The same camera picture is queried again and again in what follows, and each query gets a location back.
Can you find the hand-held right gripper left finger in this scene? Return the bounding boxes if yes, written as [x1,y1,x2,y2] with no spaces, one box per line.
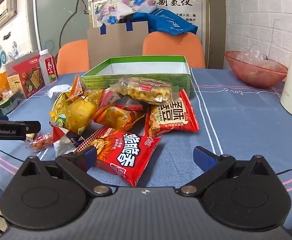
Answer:
[21,146,112,196]

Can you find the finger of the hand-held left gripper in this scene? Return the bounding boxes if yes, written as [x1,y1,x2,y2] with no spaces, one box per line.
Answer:
[23,121,41,134]

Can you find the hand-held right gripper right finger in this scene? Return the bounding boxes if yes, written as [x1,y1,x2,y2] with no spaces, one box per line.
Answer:
[178,146,278,196]

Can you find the small clear packet orange snacks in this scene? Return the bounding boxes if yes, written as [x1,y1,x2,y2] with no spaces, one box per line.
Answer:
[26,132,54,152]

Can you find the large red snack packet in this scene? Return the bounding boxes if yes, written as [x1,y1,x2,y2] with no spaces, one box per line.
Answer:
[74,126,162,188]

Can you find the green cardboard box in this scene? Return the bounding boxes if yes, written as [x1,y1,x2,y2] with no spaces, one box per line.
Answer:
[81,56,192,98]

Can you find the instant noodle cup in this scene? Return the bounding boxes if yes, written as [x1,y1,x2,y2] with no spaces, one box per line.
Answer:
[0,90,19,116]

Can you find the red silver snack packet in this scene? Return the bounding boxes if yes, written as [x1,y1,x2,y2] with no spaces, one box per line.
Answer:
[49,122,84,157]

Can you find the blue striped tablecloth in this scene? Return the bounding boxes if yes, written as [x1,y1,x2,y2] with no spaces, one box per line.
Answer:
[0,67,292,233]

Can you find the white plastic packet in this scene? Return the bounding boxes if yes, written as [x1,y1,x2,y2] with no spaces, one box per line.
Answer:
[47,84,72,98]

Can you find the orange snack packet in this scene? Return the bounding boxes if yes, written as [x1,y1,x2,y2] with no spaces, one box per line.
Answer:
[93,104,146,132]

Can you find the red snack box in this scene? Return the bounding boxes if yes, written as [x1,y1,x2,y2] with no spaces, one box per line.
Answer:
[5,52,46,99]

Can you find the red packet large white characters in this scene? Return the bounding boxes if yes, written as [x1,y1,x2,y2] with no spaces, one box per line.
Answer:
[144,89,200,138]

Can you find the crumpled orange packet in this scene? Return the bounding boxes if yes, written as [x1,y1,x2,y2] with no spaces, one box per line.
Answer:
[69,74,87,98]

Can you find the red bottle white cap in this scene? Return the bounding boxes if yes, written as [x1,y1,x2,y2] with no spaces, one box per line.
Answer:
[38,49,58,86]

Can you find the orange chair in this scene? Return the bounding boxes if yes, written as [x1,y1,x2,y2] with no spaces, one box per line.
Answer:
[56,40,90,75]
[142,32,206,69]

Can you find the clear packet yellow crunchy snack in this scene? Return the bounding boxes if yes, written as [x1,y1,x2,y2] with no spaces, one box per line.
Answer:
[116,77,180,105]

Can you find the pink plastic bowl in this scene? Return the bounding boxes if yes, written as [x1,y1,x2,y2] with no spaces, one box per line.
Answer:
[224,51,288,89]

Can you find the brown paper bag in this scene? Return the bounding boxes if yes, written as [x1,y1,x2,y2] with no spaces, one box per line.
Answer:
[87,21,149,69]

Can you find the clear plastic bag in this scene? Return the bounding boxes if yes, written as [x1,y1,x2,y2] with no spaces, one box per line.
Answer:
[238,44,271,62]

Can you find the white air conditioner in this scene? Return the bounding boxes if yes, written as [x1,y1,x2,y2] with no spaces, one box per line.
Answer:
[0,0,18,35]

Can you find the blue fabric bag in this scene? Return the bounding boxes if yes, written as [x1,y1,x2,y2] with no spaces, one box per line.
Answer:
[133,8,199,36]

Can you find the floral plastic bag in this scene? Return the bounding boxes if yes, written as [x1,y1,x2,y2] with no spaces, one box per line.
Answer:
[95,0,159,26]

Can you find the blue floral wall sticker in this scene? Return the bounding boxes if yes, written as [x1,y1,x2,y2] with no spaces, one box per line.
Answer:
[0,41,19,63]

